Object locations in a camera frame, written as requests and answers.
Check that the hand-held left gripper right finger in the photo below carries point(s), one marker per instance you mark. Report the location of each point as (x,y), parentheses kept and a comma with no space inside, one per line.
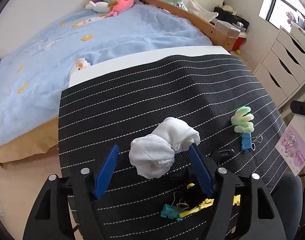
(200,170)

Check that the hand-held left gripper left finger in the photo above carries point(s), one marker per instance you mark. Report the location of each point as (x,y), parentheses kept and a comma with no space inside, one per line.
(105,175)

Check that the white tissue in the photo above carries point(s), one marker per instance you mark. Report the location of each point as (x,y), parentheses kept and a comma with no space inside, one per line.
(152,152)

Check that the teal binder clip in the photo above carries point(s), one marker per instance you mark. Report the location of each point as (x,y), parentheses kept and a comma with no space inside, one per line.
(168,211)

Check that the blue binder clip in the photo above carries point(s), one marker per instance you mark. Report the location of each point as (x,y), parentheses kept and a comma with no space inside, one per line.
(245,142)

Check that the green fuzzy hand-shaped toy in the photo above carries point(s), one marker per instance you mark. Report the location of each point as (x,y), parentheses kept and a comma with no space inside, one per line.
(242,122)

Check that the black white-striped mesh mat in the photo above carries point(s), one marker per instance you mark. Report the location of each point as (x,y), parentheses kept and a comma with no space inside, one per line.
(167,92)

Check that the tan bed sheet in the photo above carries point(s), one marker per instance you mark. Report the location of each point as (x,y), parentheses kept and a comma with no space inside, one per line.
(25,145)

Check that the person's leg in dark pants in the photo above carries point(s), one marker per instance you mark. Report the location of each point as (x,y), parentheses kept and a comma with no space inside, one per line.
(288,200)

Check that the purple printed card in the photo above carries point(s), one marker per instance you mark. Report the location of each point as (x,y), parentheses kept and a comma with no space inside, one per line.
(293,150)

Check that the light blue printed blanket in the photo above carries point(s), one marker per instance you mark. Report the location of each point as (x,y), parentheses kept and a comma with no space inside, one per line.
(67,55)

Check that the red box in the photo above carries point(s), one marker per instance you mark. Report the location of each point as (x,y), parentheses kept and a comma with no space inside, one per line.
(238,43)

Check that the white drawer cabinet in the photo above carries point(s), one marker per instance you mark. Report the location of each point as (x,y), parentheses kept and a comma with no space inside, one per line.
(280,62)

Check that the silver box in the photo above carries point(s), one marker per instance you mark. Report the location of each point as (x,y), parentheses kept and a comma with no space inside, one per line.
(226,28)

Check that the black bag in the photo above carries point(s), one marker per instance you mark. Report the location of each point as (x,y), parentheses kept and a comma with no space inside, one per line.
(230,16)

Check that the white sheer fabric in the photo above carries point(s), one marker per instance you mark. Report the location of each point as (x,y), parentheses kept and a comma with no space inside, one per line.
(202,7)

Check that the white plush toy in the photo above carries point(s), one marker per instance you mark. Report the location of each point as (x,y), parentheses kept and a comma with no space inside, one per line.
(98,7)

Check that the pink fish plush toy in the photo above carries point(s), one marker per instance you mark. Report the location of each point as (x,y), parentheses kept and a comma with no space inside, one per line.
(122,5)

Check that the window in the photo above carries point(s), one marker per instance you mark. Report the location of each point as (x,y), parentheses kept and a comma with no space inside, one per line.
(280,0)

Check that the wooden bed frame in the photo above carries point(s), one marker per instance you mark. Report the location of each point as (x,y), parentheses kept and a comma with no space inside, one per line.
(192,17)

